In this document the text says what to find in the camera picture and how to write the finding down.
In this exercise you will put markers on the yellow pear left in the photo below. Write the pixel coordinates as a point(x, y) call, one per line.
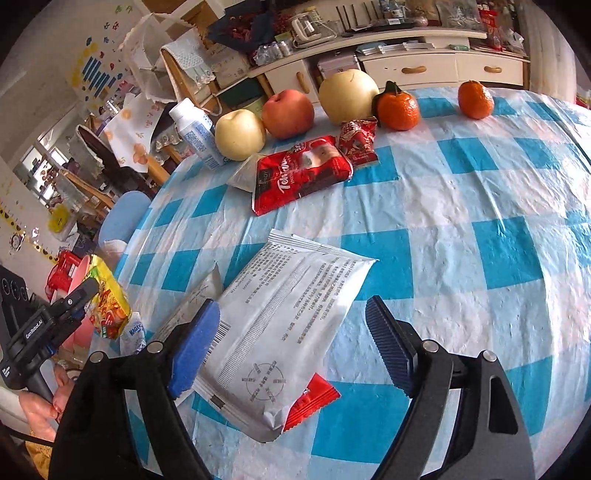
point(239, 134)

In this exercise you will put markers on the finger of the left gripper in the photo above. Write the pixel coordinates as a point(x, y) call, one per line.
point(74, 304)

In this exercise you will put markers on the small red candy wrapper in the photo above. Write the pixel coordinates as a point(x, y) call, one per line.
point(357, 141)

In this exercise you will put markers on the white electric kettle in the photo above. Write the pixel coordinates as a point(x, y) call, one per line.
point(310, 30)

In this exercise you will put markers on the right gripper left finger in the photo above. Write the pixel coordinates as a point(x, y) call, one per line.
point(94, 439)

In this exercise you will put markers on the blue checkered tablecloth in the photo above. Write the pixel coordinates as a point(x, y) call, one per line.
point(480, 235)

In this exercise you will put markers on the white milk bottle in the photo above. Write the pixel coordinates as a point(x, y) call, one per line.
point(196, 129)

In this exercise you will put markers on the yellow pear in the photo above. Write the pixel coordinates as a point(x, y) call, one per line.
point(348, 95)
point(239, 134)

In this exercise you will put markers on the white printed flat package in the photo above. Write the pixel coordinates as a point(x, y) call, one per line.
point(278, 319)

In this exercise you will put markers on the white crumpled plastic wrapper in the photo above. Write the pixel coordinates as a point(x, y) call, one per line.
point(132, 338)

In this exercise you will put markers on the dining table with cloth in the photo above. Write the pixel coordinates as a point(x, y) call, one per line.
point(143, 136)

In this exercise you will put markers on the red apple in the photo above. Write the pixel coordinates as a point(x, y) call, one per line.
point(288, 114)

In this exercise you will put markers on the small tangerine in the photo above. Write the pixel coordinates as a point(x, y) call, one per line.
point(475, 100)

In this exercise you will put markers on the yellow green snack bag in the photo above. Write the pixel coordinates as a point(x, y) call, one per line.
point(109, 310)

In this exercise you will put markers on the white curtain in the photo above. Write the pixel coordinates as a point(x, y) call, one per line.
point(552, 60)

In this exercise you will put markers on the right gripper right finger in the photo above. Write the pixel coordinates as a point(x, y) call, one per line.
point(489, 439)

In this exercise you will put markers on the person's hand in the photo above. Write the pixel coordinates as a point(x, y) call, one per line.
point(39, 412)

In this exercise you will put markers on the pink storage box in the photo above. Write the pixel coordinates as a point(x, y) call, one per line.
point(337, 62)

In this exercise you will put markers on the blue round stool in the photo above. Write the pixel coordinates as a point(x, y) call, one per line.
point(124, 217)

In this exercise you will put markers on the wooden chair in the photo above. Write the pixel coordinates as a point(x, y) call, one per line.
point(188, 85)

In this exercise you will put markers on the white tv cabinet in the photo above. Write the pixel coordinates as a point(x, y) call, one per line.
point(413, 58)

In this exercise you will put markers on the tangerine with leaf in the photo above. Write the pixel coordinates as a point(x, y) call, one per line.
point(396, 109)

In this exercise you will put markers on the yellow pear right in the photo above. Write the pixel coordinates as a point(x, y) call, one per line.
point(348, 95)

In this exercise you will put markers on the large red snack bag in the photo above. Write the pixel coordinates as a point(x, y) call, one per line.
point(305, 168)

